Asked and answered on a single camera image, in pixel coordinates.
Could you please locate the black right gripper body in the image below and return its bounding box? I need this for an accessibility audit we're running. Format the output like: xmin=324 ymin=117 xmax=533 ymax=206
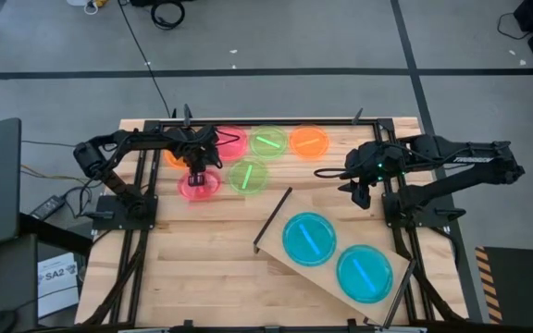
xmin=343 ymin=141 xmax=395 ymax=186

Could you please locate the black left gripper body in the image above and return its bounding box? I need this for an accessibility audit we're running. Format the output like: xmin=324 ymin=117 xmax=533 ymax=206
xmin=173 ymin=125 xmax=225 ymax=173

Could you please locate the pink translucent plate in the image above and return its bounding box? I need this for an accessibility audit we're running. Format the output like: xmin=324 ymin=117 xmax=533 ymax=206
xmin=177 ymin=166 xmax=223 ymax=203
xmin=214 ymin=125 xmax=249 ymax=162

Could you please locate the orange translucent plate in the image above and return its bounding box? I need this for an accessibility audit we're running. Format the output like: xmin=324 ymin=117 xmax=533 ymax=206
xmin=163 ymin=148 xmax=189 ymax=170
xmin=289 ymin=124 xmax=330 ymax=161

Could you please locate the teal translucent plate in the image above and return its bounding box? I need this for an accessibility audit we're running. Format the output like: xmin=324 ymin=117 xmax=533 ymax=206
xmin=335 ymin=243 xmax=394 ymax=305
xmin=281 ymin=211 xmax=338 ymax=268

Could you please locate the green translucent plate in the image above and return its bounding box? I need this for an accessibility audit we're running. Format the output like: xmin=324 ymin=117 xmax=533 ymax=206
xmin=249 ymin=124 xmax=289 ymax=161
xmin=228 ymin=157 xmax=270 ymax=195

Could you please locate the wooden shelf with black legs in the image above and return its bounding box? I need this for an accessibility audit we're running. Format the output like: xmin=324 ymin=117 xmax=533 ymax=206
xmin=252 ymin=187 xmax=418 ymax=330

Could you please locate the black power brick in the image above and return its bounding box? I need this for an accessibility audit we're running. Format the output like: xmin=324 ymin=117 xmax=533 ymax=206
xmin=29 ymin=194 xmax=67 ymax=221

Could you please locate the white printed box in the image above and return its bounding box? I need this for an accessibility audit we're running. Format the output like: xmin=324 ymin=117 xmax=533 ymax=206
xmin=37 ymin=252 xmax=81 ymax=319

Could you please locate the black hazard-striped platform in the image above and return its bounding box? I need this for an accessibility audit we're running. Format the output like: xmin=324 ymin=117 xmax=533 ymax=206
xmin=474 ymin=245 xmax=533 ymax=325

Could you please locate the black aluminium table frame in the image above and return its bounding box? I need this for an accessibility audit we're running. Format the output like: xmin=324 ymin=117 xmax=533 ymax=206
xmin=81 ymin=104 xmax=469 ymax=333

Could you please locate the long black floor cable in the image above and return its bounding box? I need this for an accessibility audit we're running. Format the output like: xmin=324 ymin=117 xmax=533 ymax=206
xmin=117 ymin=0 xmax=178 ymax=117

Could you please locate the coiled black cable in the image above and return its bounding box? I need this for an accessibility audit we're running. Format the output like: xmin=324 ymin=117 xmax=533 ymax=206
xmin=149 ymin=0 xmax=187 ymax=31

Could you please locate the yellow cable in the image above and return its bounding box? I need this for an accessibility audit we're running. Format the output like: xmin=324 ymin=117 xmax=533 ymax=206
xmin=19 ymin=164 xmax=90 ymax=182

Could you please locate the thin grey cable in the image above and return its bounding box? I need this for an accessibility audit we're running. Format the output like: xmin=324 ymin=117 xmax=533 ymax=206
xmin=19 ymin=140 xmax=81 ymax=149

